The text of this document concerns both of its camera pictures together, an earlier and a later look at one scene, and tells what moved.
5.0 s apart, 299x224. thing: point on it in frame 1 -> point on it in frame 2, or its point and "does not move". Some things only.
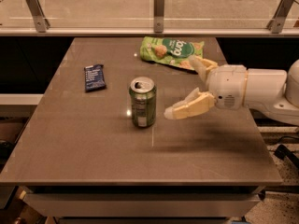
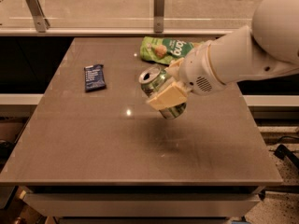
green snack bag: [170, 51] does not move
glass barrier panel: [132, 7] does not move
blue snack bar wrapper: [94, 79] does not move
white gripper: [227, 85] -> [195, 69]
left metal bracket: [40, 21] does not move
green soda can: [143, 91] -> [154, 79]
